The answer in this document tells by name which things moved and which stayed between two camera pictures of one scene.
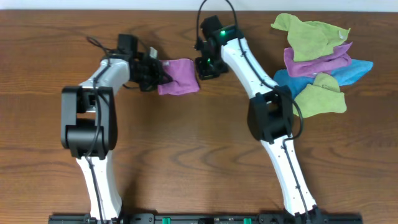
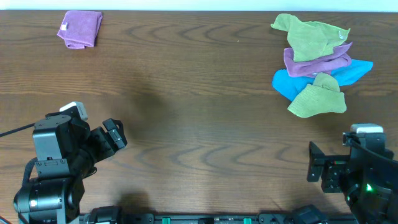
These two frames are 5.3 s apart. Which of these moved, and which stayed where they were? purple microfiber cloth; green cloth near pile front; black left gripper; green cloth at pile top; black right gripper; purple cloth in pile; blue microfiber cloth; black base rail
Moved: black right gripper; purple microfiber cloth; black left gripper
Stayed: green cloth near pile front; purple cloth in pile; black base rail; blue microfiber cloth; green cloth at pile top
